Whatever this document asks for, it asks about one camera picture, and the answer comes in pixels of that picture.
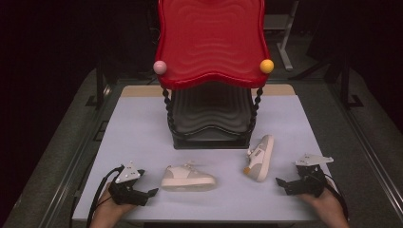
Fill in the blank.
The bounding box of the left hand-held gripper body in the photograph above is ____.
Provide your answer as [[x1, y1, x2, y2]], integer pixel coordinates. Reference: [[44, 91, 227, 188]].
[[108, 161, 150, 207]]

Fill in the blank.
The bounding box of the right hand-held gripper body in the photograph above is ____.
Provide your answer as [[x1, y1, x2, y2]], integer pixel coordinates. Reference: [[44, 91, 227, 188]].
[[285, 154, 335, 198]]

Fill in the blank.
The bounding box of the white sneaker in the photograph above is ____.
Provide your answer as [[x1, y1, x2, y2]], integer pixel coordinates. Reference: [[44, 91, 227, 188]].
[[242, 134, 275, 183], [160, 161, 218, 193]]

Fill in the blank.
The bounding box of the red and black two-tier rack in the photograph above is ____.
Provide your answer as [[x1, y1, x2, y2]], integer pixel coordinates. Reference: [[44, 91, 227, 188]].
[[153, 0, 276, 150]]

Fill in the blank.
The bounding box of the person's left hand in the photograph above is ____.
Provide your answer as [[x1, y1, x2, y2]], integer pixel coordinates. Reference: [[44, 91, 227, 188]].
[[89, 182, 138, 228]]

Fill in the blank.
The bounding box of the person's right hand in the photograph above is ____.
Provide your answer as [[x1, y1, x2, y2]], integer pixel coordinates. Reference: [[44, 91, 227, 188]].
[[297, 186, 352, 228]]

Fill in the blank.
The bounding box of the pale lavender table mat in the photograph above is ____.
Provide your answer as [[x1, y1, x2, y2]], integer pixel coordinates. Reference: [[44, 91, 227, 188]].
[[71, 94, 346, 222]]

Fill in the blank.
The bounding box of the black metal stand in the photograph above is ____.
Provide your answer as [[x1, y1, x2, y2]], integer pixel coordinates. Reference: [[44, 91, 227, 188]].
[[85, 59, 112, 110], [339, 59, 365, 110]]

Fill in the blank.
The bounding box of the white metal stand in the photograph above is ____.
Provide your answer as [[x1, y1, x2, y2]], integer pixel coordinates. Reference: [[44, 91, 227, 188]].
[[263, 0, 300, 72]]

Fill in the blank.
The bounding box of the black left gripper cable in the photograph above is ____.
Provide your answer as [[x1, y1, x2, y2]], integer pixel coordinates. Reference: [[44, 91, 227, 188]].
[[86, 164, 126, 228]]

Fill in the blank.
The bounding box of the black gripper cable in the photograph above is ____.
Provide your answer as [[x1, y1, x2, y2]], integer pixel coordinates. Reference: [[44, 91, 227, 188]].
[[322, 181, 350, 221], [86, 164, 126, 228]]

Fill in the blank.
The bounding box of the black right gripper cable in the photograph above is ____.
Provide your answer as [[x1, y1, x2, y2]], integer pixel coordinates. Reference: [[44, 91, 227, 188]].
[[322, 181, 350, 221]]

